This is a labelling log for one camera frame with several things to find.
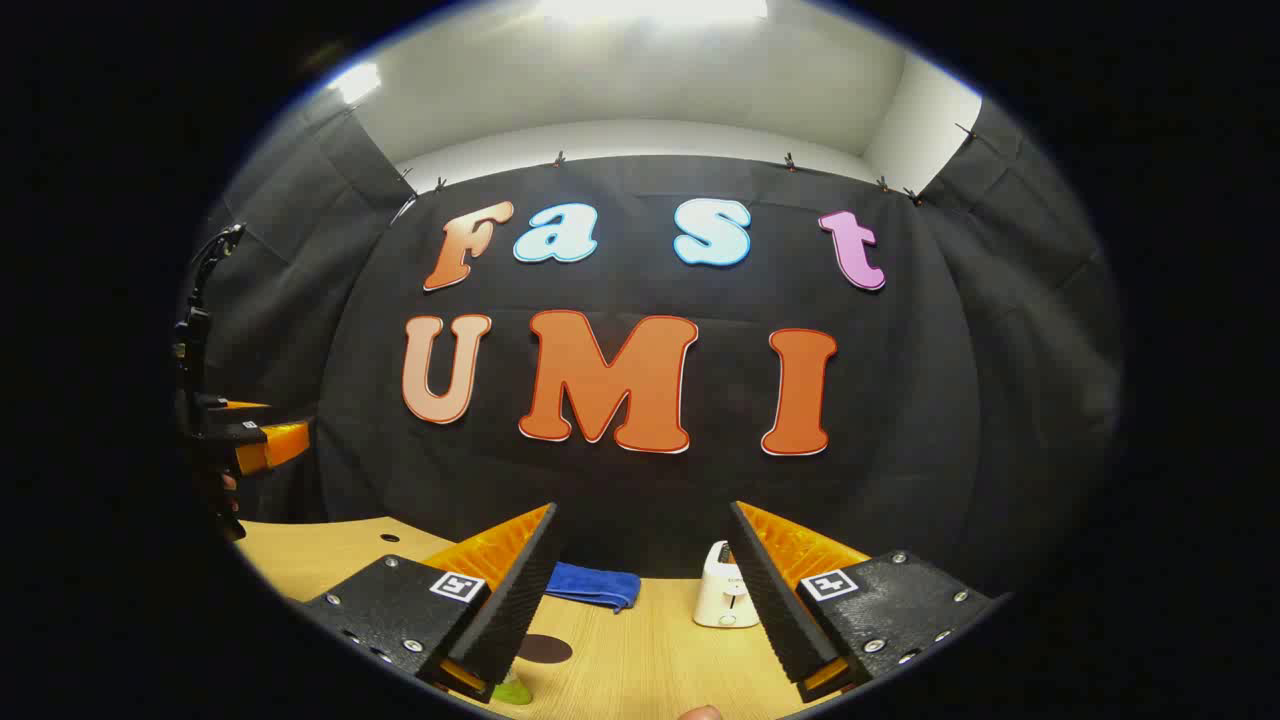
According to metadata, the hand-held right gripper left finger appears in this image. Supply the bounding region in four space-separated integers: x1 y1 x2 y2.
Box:
298 502 559 703

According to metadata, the blue folded cloth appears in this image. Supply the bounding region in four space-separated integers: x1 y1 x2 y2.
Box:
545 561 642 613

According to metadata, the white toaster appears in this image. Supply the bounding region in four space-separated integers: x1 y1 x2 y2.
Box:
692 541 761 629

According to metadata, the black backdrop cloth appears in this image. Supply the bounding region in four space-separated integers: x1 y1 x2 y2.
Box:
185 95 1126 601

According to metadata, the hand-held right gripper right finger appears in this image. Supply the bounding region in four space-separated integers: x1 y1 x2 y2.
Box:
727 500 1009 704

